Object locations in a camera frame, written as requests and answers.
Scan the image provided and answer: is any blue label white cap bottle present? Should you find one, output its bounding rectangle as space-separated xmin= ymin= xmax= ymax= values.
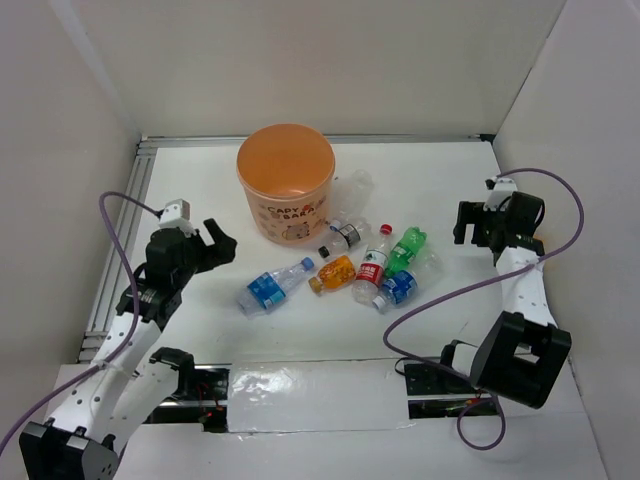
xmin=372 ymin=270 xmax=418 ymax=312

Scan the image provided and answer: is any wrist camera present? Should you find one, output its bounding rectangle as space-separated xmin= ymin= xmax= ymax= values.
xmin=159 ymin=199 xmax=196 ymax=237
xmin=483 ymin=177 xmax=517 ymax=212

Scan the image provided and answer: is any green soda bottle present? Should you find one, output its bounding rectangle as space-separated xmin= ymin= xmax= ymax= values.
xmin=384 ymin=227 xmax=427 ymax=278

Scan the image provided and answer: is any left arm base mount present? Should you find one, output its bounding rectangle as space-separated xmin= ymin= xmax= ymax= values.
xmin=145 ymin=364 xmax=230 ymax=433

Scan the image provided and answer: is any orange plastic capybara bin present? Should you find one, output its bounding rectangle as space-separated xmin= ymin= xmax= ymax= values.
xmin=236 ymin=124 xmax=336 ymax=245

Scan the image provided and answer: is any clear bottle black label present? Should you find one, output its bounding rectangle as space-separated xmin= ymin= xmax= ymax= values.
xmin=318 ymin=217 xmax=372 ymax=260

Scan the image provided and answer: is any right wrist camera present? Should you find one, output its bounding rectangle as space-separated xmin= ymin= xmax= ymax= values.
xmin=483 ymin=177 xmax=517 ymax=212

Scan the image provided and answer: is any clear bottle blue cap label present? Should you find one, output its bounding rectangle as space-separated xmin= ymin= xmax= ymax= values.
xmin=237 ymin=257 xmax=315 ymax=316

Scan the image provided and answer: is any aluminium frame rail left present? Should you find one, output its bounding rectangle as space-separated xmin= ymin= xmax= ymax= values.
xmin=77 ymin=142 xmax=159 ymax=364

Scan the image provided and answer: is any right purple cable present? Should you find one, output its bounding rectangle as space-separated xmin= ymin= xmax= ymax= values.
xmin=383 ymin=167 xmax=585 ymax=450

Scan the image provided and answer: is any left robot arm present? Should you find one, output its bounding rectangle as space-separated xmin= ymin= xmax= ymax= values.
xmin=19 ymin=219 xmax=237 ymax=479

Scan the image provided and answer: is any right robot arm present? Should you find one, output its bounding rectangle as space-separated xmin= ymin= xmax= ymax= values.
xmin=436 ymin=191 xmax=572 ymax=409

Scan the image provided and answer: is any orange juice bottle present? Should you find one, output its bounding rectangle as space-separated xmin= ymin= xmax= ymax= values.
xmin=308 ymin=255 xmax=356 ymax=295

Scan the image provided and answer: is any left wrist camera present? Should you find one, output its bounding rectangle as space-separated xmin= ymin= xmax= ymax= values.
xmin=159 ymin=199 xmax=196 ymax=237

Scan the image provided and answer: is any clear crushed bottle by bin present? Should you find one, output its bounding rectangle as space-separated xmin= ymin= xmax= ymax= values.
xmin=336 ymin=169 xmax=374 ymax=223

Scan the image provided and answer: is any aluminium frame rail back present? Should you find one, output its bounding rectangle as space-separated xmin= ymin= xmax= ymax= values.
xmin=137 ymin=132 xmax=496 ymax=151

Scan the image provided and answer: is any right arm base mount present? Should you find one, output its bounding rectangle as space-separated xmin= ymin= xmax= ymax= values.
xmin=394 ymin=358 xmax=498 ymax=420

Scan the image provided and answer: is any water bottle red label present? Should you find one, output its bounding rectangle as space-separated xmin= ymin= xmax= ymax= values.
xmin=351 ymin=224 xmax=393 ymax=306

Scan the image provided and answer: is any aluminium frame rail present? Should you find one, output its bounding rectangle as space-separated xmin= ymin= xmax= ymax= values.
xmin=137 ymin=132 xmax=496 ymax=151
xmin=77 ymin=142 xmax=159 ymax=364

